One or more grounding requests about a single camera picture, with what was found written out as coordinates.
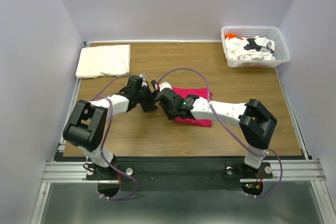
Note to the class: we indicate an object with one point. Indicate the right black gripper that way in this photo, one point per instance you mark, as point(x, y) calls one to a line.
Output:
point(170, 115)

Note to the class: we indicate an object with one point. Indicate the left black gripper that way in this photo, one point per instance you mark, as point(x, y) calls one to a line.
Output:
point(150, 105)

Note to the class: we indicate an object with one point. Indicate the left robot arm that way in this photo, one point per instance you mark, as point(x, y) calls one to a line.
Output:
point(90, 122)

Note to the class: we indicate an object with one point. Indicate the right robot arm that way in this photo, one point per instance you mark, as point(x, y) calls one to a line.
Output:
point(255, 121)

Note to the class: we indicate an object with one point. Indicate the folded white t-shirt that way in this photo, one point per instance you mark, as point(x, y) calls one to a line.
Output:
point(101, 61)

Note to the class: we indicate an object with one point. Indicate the white crumpled shirt in basket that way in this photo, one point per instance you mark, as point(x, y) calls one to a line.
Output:
point(236, 51)

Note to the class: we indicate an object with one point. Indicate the orange garment in basket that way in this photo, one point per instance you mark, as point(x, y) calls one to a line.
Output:
point(230, 36)

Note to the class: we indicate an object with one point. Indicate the black white garment in basket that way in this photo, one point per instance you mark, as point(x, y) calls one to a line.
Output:
point(252, 45)

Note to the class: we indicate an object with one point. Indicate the white plastic basket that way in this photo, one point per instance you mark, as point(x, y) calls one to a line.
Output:
point(281, 54)

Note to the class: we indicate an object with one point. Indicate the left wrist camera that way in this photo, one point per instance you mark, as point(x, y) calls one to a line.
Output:
point(144, 76)

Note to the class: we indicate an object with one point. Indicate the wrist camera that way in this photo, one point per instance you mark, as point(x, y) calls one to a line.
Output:
point(144, 76)
point(162, 85)

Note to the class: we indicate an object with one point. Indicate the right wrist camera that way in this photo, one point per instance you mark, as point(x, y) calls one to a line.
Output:
point(162, 85)

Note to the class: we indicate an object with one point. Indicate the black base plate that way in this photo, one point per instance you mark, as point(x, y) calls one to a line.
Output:
point(176, 173)

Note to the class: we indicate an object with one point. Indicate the aluminium frame rail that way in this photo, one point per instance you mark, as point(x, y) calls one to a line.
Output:
point(73, 172)

